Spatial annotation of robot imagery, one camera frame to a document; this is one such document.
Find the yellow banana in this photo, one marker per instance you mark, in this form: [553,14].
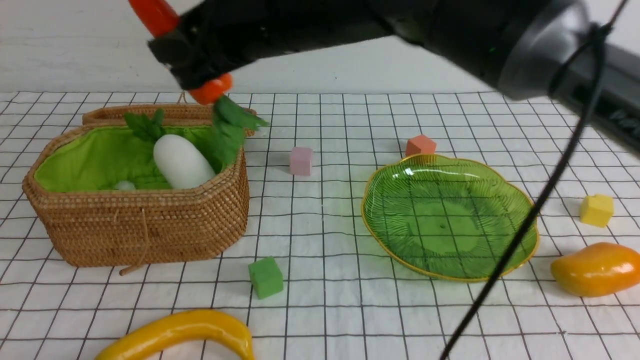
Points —
[177,328]

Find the pink foam cube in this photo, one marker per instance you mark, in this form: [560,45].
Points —
[301,161]

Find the white radish with leaves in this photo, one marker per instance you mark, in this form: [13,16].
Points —
[177,158]

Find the orange carrot with leaves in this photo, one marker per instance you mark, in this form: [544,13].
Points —
[186,46]

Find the woven rattan basket lid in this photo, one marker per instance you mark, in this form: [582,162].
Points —
[180,113]

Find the orange foam cube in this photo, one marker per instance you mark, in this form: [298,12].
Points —
[420,144]

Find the yellow foam cube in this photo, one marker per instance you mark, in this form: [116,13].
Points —
[596,210]

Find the woven rattan basket green lining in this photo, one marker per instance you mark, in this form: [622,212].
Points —
[102,202]

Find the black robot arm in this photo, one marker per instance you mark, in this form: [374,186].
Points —
[522,48]

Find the green glass leaf plate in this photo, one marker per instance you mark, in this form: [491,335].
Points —
[442,217]

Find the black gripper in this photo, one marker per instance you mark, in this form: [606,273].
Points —
[218,36]

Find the green foam cube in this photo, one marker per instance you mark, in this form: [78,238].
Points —
[266,277]

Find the orange yellow mango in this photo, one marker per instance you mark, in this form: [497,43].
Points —
[598,270]

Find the black white checkered tablecloth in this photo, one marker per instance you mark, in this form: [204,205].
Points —
[343,297]

